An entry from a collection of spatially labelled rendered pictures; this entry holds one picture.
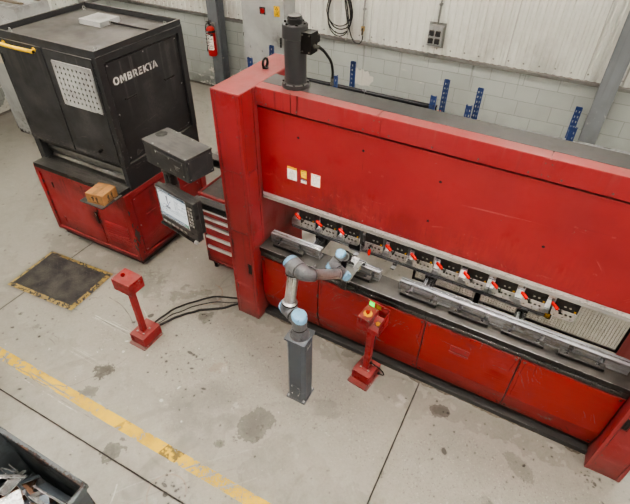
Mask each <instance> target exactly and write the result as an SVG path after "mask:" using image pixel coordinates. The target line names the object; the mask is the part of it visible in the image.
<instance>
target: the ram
mask: <svg viewBox="0 0 630 504"><path fill-rule="evenodd" d="M257 110H258V124H259V139H260V154H261V168H262V183H263V191H265V192H268V193H271V194H273V195H276V196H279V197H282V198H285V199H288V200H291V201H294V202H297V203H300V204H303V205H306V206H309V207H312V208H315V209H318V210H321V211H324V212H327V213H330V214H333V215H336V216H339V217H342V218H345V219H348V220H351V221H354V222H357V223H360V224H362V225H365V226H368V227H371V228H374V229H377V230H380V231H383V232H386V233H389V234H392V235H395V236H398V237H401V238H404V239H407V240H410V241H413V242H416V243H419V244H422V245H425V246H428V247H431V248H434V249H437V250H440V251H443V252H446V253H449V254H452V255H454V256H457V257H460V258H463V259H466V260H469V261H472V262H475V263H478V264H481V265H484V266H487V267H490V268H493V269H496V270H499V271H502V272H505V273H508V274H511V275H514V276H517V277H520V278H523V279H526V280H529V281H532V282H535V283H538V284H541V285H543V286H546V287H549V288H552V289H555V290H558V291H561V292H564V293H567V294H570V295H573V296H576V297H579V298H582V299H585V300H588V301H591V302H594V303H597V304H600V305H603V306H606V307H609V308H612V309H615V310H618V311H621V312H624V313H627V314H630V202H627V201H624V200H620V199H616V198H612V197H608V196H604V195H601V194H597V193H593V192H589V191H585V190H581V189H578V188H574V187H570V186H566V185H562V184H558V183H555V182H551V181H547V180H544V179H539V178H536V177H532V176H528V175H524V174H520V173H516V172H513V171H509V170H505V169H501V168H497V167H493V166H490V165H486V164H482V163H478V162H474V161H470V160H467V159H463V158H459V157H455V156H451V155H447V154H444V153H440V152H436V151H432V150H428V149H424V148H421V147H417V146H413V145H409V144H405V143H402V142H398V141H394V140H390V139H386V138H382V137H379V136H376V135H371V134H367V133H363V132H359V131H356V130H352V129H348V128H344V127H340V126H336V125H333V124H329V123H325V122H321V121H317V120H313V119H310V118H306V117H302V116H298V115H294V114H290V113H287V112H283V111H279V110H275V109H271V108H267V107H264V106H260V105H259V106H257ZM287 166H290V167H293V168H297V181H294V180H291V179H288V176H287ZM301 170H303V171H307V179H304V178H301ZM311 173H313V174H316V175H319V176H321V183H320V188H317V187H314V186H311ZM301 179H303V180H306V181H307V184H304V183H301ZM263 197H265V198H268V199H271V200H274V201H277V202H279V203H282V204H285V205H288V206H291V207H294V208H297V209H300V210H303V211H306V212H309V213H312V214H315V215H317V216H320V217H323V218H326V219H329V220H332V221H335V222H338V223H341V224H344V225H347V226H350V227H352V228H355V229H358V230H361V231H364V232H367V233H370V234H373V235H376V236H379V237H382V238H385V239H388V240H390V241H393V242H396V243H399V244H402V245H405V246H408V247H411V248H414V249H417V250H420V251H423V252H426V253H428V254H431V255H434V256H437V257H440V258H443V259H446V260H449V261H452V262H455V263H458V264H461V265H463V266H466V267H469V268H472V269H475V270H478V271H481V272H484V273H487V274H490V275H493V276H496V277H499V278H501V279H504V280H507V281H510V282H513V283H516V284H519V285H522V286H525V287H528V288H531V289H534V290H537V291H539V292H542V293H545V294H548V295H551V296H554V297H557V298H560V299H563V300H566V301H569V302H572V303H574V304H577V305H580V306H583V307H586V308H589V309H592V310H595V311H598V312H601V313H604V314H607V315H610V316H612V317H615V318H618V319H621V320H624V321H627V322H630V319H629V318H626V317H623V316H620V315H617V314H614V313H611V312H608V311H606V310H603V309H600V308H597V307H594V306H591V305H588V304H585V303H582V302H579V301H576V300H573V299H570V298H567V297H564V296H561V295H558V294H555V293H553V292H550V291H547V290H544V289H541V288H538V287H535V286H532V285H529V284H526V283H523V282H520V281H517V280H514V279H511V278H508V277H505V276H503V275H500V274H497V273H494V272H491V271H488V270H485V269H482V268H479V267H476V266H473V265H470V264H467V263H464V262H461V261H458V260H455V259H452V258H450V257H447V256H444V255H441V254H438V253H435V252H432V251H429V250H426V249H423V248H420V247H417V246H414V245H411V244H408V243H405V242H402V241H400V240H397V239H394V238H391V237H388V236H385V235H382V234H379V233H376V232H373V231H370V230H367V229H364V228H361V227H358V226H355V225H352V224H349V223H347V222H344V221H341V220H338V219H335V218H332V217H329V216H326V215H323V214H320V213H317V212H314V211H311V210H308V209H305V208H302V207H299V206H297V205H294V204H291V203H288V202H285V201H282V200H279V199H276V198H273V197H270V196H267V195H264V194H263Z"/></svg>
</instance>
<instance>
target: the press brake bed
mask: <svg viewBox="0 0 630 504"><path fill-rule="evenodd" d="M261 259H262V272H263V284H264V293H265V295H266V298H267V301H268V303H269V306H268V307H267V308H266V309H265V312H266V313H268V314H270V315H272V316H275V317H277V318H279V319H281V320H284V321H286V322H288V323H290V324H291V322H290V321H289V320H288V319H287V318H286V317H285V316H284V314H282V313H281V311H280V310H279V303H280V302H281V300H282V299H283V298H285V290H286V280H287V276H286V274H285V267H284V266H283V261H284V260H283V259H281V258H278V257H276V256H273V255H270V254H268V253H265V252H263V251H261ZM341 284H342V282H339V281H337V280H334V279H329V280H316V281H315V282H304V281H300V280H298V287H297V295H296V299H297V301H298V304H297V307H298V308H300V309H303V310H304V311H305V312H306V313H307V317H308V320H307V327H308V328H310V329H312V330H315V335H317V336H319V337H322V338H324V339H326V340H328V341H331V342H333V343H335V344H337V345H340V346H342V347H344V348H346V349H349V350H351V351H353V352H356V353H358V354H360V355H362V356H363V355H364V353H365V345H366V337H367V331H365V330H364V329H362V328H360V327H358V326H357V318H358V315H359V314H360V313H361V312H362V311H363V310H364V308H365V307H366V306H367V305H368V300H369V299H370V300H372V301H374V302H376V303H378V304H380V305H381V306H383V307H385V308H387V309H389V310H390V315H389V321H388V326H387V327H386V328H385V329H384V330H383V332H382V333H381V334H380V335H379V337H376V340H375V345H374V348H373V354H372V359H373V360H375V361H376V362H378V363H380V364H382V365H384V366H387V367H389V368H391V369H393V370H396V371H398V372H400V373H402V374H405V375H407V376H409V377H412V378H414V379H416V380H419V381H421V382H423V383H425V384H428V385H430V386H432V387H434V388H436V389H439V390H441V391H443V392H446V393H448V394H450V395H452V396H454V397H456V398H459V399H461V400H463V401H465V402H468V403H470V404H472V405H475V406H477V407H479V408H481V409H484V410H486V411H488V412H490V413H492V414H495V415H497V416H499V417H501V418H504V419H506V420H508V421H511V422H513V423H515V424H517V425H519V426H522V427H524V428H526V429H528V430H530V431H533V432H535V433H537V434H539V435H542V436H544V437H546V438H548V439H551V440H553V441H555V442H557V443H560V444H562V445H564V446H567V447H569V448H571V449H574V450H576V451H578V452H580V453H582V454H584V455H585V454H586V453H587V449H588V445H589V443H591V442H592V441H593V440H594V439H595V438H596V437H598V436H599V435H600V434H601V433H602V431H603V430H604V429H605V428H606V426H607V425H608V424H609V422H610V421H611V420H612V418H613V417H614V416H615V414H616V413H617V412H618V411H619V409H620V408H621V407H622V405H623V404H624V403H625V401H626V400H627V399H628V398H629V396H630V395H628V394H626V393H623V392H620V391H618V390H615V389H613V388H610V387H608V386H605V385H603V384H600V383H597V382H595V381H592V380H590V379H587V378H585V377H582V376H580V375H577V374H574V373H572V372H569V371H567V370H564V369H562V368H559V367H557V366H554V365H551V364H549V363H546V362H544V361H541V360H539V359H536V358H534V357H531V356H528V355H526V354H523V353H521V352H518V351H516V350H513V349H511V348H508V347H505V346H503V345H500V344H498V343H495V342H493V341H490V340H488V339H485V338H482V337H480V336H477V335H475V334H472V333H470V332H467V331H465V330H462V329H459V328H457V327H454V326H452V325H449V324H447V323H444V322H442V321H439V320H436V319H434V318H431V317H429V316H426V315H424V314H421V313H419V312H416V311H413V310H411V309H408V308H406V307H403V306H401V305H398V304H396V303H393V302H390V301H388V300H385V299H383V298H380V297H378V296H375V295H373V294H370V293H367V292H365V291H362V290H360V289H357V288H355V287H352V286H350V285H347V286H346V290H343V289H341ZM451 345H452V346H455V347H457V348H460V349H462V350H465V351H467V352H469V356H468V359H467V360H466V359H464V358H461V357H459V356H456V355H454V354H452V353H449V350H450V346H451Z"/></svg>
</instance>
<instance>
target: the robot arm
mask: <svg viewBox="0 0 630 504"><path fill-rule="evenodd" d="M351 254H352V253H350V252H349V251H346V250H344V249H341V248H339V249H337V250H336V252H335V255H334V256H333V258H332V259H331V260H330V261H329V262H328V263H327V265H326V268H327V269H317V270H316V269H315V268H310V267H308V266H307V265H306V264H305V263H304V262H302V261H301V260H300V259H299V257H297V256H296V255H290V256H288V257H287V258H286V259H285V260H284V261H283V266H284V267H285V274H286V276H287V280H286V290H285V298H283V299H282V300H281V302H280V303H279V310H280V311H281V313H282V314H284V316H285V317H286V318H287V319H288V320H289V321H290V322H291V324H292V328H291V330H290V338H291V339H292V340H293V341H295V342H304V341H306V340H307V339H308V338H309V336H310V332H309V329H308V327H307V320H308V317H307V313H306V312H305V311H304V310H303V309H300V308H298V307H297V304H298V301H297V299H296V295H297V287H298V280H300V281H304V282H315V281H316V280H329V279H342V280H344V281H348V280H349V279H350V278H351V273H350V272H349V271H348V270H346V267H347V263H348V264H351V265H355V258H354V259H353V260H351V259H352V257H354V254H352V255H351ZM340 263H341V264H340Z"/></svg>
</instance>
